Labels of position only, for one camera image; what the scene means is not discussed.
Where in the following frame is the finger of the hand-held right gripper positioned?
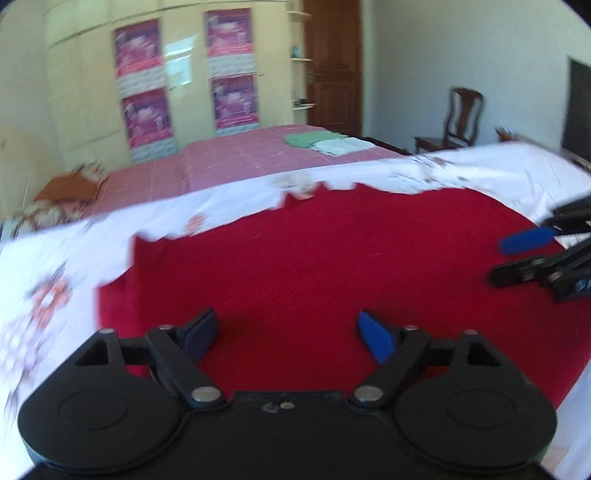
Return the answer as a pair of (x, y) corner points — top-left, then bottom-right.
(500, 195), (591, 256)
(488, 244), (591, 304)

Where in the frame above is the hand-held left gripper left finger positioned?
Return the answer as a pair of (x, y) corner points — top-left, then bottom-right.
(74, 308), (227, 411)

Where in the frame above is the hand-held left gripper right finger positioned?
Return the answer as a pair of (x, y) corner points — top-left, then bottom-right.
(348, 310), (502, 409)

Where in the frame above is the red knit sweater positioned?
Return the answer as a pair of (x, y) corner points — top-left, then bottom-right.
(97, 182), (591, 411)

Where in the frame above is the white floral bedsheet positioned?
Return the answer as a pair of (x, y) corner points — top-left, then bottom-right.
(0, 141), (591, 480)

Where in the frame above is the black television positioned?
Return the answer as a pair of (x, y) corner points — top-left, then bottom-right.
(561, 58), (591, 162)

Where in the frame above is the dark wooden chair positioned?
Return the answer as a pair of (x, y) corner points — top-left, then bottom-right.
(414, 87), (485, 154)

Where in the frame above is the pink checked bedsheet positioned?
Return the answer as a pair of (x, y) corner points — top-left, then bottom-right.
(81, 124), (407, 217)

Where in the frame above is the white folded cloth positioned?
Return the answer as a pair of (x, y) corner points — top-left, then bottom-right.
(314, 137), (375, 157)

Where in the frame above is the orange pillow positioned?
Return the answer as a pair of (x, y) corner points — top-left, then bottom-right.
(34, 173), (109, 204)

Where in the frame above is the floral pillow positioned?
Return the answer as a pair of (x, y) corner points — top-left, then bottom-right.
(0, 203), (88, 241)

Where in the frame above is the green folded cloth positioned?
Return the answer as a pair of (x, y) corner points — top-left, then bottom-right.
(284, 131), (347, 149)

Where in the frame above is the cream wardrobe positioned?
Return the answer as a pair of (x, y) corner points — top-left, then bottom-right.
(44, 0), (317, 163)

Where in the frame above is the brown wooden door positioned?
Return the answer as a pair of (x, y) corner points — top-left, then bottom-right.
(302, 0), (363, 138)

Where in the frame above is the purple wall poster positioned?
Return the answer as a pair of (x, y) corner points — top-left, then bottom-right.
(121, 88), (178, 163)
(204, 8), (254, 77)
(211, 74), (260, 134)
(113, 19), (166, 95)

